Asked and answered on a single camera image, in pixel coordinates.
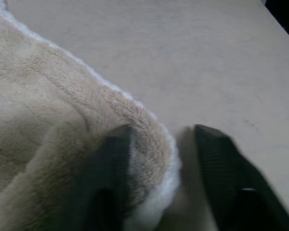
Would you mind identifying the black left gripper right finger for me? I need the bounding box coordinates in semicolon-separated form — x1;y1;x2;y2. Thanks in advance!
194;124;289;231

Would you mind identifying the beige fluffy towel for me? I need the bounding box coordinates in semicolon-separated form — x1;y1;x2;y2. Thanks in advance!
0;0;183;231

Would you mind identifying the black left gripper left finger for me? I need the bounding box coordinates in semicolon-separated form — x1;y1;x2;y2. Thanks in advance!
66;124;137;231

